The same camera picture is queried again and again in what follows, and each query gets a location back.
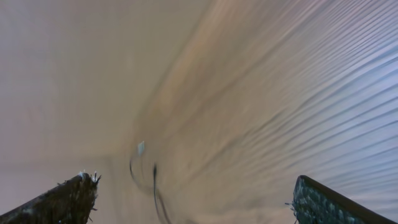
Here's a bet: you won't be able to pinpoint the black cable bundle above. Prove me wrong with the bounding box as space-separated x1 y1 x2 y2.
129 139 175 224

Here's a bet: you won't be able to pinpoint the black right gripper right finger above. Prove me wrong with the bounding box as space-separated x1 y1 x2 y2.
288 175 395 224

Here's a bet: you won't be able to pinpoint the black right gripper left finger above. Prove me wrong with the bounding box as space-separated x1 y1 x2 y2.
1 172 101 224

